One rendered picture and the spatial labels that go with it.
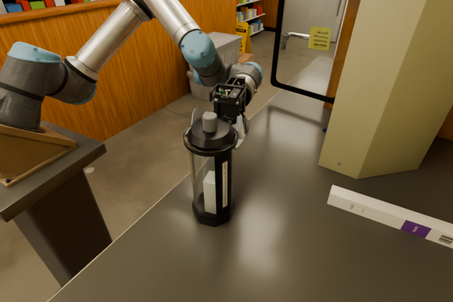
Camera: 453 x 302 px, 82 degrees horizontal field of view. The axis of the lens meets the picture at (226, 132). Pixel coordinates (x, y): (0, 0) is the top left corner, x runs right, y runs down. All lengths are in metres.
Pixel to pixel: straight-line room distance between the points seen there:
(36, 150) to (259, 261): 0.68
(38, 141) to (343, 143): 0.84
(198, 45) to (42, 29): 1.72
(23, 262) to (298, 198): 1.68
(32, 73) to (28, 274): 1.32
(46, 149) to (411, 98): 0.98
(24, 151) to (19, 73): 0.21
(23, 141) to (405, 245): 0.97
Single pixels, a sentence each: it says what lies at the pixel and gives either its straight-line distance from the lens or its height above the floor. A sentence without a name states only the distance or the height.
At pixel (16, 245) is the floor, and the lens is 2.14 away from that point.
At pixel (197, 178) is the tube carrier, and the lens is 0.55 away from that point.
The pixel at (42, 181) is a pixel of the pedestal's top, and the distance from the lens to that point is 0.89.
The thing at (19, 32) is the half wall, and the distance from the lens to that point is 2.21.
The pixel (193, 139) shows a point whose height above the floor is 1.17.
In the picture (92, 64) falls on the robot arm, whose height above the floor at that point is 1.16.
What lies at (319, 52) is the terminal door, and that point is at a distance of 1.03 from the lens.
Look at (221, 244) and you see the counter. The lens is 0.62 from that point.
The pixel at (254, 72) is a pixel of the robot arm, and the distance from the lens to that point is 0.74.
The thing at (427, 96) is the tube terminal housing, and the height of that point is 1.18.
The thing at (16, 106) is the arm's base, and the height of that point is 1.12.
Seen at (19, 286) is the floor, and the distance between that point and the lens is 1.95.
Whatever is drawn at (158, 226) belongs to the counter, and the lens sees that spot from 0.66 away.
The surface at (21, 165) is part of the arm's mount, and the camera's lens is 0.92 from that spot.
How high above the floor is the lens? 1.46
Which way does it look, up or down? 34 degrees down
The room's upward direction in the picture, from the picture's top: straight up
